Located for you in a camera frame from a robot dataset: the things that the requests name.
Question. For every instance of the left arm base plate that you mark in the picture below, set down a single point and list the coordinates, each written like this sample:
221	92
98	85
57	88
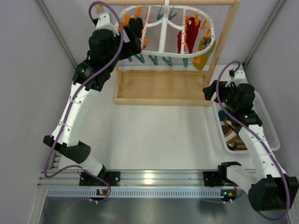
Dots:
110	177

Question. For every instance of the white oval clip hanger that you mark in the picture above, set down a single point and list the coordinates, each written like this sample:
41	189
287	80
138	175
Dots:
162	15

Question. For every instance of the white plastic basket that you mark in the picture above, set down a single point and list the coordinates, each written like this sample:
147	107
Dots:
268	127

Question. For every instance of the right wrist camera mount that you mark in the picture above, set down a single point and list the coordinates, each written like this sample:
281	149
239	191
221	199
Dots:
237	77

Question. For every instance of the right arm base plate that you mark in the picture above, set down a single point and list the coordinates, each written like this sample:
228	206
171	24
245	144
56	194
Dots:
215	179

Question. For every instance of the black sock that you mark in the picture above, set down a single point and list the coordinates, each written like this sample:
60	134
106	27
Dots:
137	26

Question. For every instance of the red sock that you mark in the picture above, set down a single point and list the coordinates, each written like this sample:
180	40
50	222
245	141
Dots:
180	42
192	29

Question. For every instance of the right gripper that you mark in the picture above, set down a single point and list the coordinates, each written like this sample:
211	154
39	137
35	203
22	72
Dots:
211	91

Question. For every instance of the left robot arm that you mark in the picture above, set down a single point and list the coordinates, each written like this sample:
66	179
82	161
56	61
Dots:
86	84

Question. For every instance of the grey slotted cable duct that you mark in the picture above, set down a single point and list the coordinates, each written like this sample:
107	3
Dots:
140	193

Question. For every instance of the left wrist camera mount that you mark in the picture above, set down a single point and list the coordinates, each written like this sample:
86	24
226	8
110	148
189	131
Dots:
104	22

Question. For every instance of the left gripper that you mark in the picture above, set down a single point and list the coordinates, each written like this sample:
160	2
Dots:
135	31

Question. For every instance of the aluminium rail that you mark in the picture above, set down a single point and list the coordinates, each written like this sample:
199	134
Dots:
133	178

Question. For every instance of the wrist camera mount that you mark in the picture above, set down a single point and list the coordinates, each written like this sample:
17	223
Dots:
104	22
237	77

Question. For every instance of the yellow sock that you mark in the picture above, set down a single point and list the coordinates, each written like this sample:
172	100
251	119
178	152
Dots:
199	62

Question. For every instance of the wooden hanger stand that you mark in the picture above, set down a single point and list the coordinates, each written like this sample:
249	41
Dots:
172	87

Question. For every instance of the teal sock in basket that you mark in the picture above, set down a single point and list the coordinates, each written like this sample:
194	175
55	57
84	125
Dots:
222	115

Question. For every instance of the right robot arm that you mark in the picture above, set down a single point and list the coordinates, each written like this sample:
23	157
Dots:
271	188

